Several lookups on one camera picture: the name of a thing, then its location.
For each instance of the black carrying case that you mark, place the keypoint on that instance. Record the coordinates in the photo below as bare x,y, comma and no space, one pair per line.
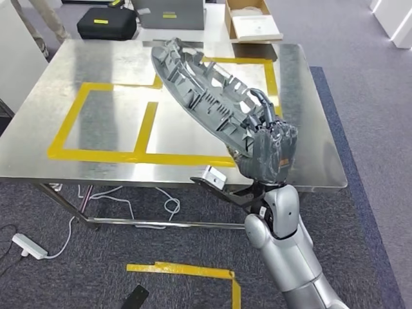
106,25

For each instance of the white power adapter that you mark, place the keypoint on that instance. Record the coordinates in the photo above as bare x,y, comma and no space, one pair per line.
56,187

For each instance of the stainless steel workbench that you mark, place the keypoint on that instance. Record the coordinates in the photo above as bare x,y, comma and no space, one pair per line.
96,128

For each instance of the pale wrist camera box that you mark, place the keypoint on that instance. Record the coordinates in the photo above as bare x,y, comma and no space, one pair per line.
213,177

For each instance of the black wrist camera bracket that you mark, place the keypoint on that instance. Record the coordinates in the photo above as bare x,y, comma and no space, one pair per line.
238,197

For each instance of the yellow floor tape outline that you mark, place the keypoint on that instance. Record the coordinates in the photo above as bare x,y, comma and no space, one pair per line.
180,269

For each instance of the steel side table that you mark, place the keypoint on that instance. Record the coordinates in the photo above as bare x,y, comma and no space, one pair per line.
6,111

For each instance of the grey equipment box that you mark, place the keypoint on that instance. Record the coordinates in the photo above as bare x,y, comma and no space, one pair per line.
167,19

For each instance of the white partition block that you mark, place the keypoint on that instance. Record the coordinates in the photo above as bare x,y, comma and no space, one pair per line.
392,21

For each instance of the open cardboard box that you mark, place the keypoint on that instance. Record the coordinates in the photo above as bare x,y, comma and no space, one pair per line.
254,25

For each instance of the white cabinet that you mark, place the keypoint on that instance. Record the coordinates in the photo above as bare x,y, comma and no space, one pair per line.
19,55

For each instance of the grey plastic wheel hubcap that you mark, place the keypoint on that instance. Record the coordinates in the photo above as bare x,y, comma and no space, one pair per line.
199,94

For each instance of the person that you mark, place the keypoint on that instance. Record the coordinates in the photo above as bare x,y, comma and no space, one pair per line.
48,19

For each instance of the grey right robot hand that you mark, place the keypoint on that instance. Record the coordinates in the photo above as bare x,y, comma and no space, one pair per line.
273,158

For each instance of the white power strip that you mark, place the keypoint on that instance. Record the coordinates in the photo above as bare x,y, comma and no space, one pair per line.
29,246

